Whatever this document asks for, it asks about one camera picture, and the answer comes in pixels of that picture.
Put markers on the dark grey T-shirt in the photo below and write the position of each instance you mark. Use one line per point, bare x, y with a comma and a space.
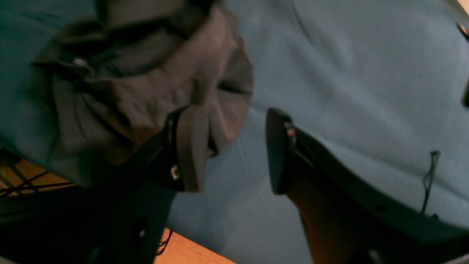
116, 78

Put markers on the black zip tie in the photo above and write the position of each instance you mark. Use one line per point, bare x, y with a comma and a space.
428, 179

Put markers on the blue table cloth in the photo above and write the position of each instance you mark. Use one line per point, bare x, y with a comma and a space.
380, 83

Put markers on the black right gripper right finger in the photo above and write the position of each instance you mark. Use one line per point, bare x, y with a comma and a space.
345, 219

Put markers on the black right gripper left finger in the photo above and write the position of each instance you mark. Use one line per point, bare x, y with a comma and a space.
119, 220

